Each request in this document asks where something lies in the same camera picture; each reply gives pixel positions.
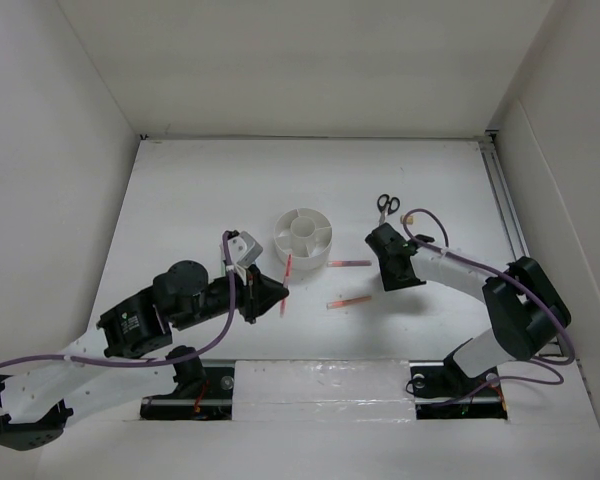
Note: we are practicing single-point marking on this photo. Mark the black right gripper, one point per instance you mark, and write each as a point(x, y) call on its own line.
point(390, 283)

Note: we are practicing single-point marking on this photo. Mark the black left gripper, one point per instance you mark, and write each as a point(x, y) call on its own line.
point(259, 293)

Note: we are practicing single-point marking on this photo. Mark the pink highlighter pen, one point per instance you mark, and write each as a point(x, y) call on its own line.
point(286, 279)

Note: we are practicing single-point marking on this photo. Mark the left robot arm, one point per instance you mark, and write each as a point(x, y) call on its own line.
point(130, 353)

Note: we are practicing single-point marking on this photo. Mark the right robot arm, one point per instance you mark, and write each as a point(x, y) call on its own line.
point(524, 309)

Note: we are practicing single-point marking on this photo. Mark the purple capped pen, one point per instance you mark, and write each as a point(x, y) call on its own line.
point(349, 263)

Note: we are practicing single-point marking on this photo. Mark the brown capped pen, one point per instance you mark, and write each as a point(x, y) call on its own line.
point(348, 302)

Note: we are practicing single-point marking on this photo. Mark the white round divided organizer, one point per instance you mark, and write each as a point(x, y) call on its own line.
point(306, 236)

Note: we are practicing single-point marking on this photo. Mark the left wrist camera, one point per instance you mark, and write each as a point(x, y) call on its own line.
point(240, 250)

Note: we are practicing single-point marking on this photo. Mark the black handled scissors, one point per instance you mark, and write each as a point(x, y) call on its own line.
point(387, 205)

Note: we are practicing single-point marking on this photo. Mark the front mounting rail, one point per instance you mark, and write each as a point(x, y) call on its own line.
point(375, 391)

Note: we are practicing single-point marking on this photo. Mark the aluminium rail at right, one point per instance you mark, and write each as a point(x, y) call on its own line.
point(503, 199)

